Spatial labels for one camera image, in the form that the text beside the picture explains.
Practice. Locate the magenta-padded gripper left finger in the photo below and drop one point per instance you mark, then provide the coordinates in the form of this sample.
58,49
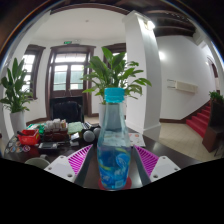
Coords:
61,168

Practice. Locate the black chair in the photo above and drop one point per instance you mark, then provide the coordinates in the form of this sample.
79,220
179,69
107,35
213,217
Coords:
68,111

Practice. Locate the small green plant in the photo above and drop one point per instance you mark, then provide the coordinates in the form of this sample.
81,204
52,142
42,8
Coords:
216,96

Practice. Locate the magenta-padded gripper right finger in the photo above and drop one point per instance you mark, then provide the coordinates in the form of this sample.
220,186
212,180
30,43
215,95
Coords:
163,168

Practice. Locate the white printed booklet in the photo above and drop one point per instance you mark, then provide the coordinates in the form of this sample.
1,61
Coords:
138,140

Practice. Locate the dark grey round gadget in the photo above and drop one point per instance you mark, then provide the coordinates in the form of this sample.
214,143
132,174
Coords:
88,136

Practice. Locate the brown wooden glazed double door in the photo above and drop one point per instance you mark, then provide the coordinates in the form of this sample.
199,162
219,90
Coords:
68,76

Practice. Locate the red-carpeted staircase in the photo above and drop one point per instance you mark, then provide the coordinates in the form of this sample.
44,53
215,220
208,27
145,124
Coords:
200,121

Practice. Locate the clear blue-capped drink bottle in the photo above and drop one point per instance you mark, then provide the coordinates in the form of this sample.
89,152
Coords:
113,140

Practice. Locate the green folded cloth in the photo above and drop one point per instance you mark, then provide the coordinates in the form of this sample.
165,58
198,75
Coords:
76,128

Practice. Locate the leafy plant in white pot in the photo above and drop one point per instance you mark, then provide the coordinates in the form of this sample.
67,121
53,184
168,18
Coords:
15,90
113,71

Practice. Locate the black flat device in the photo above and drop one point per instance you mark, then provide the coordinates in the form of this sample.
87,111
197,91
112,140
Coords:
48,146

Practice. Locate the brown wooden stand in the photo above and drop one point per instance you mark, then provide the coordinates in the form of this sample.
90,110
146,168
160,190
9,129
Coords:
213,130

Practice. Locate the green exit sign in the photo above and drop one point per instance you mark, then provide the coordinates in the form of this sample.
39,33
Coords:
67,42

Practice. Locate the brown-framed window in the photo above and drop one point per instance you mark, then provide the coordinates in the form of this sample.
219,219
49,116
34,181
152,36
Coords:
116,47
30,66

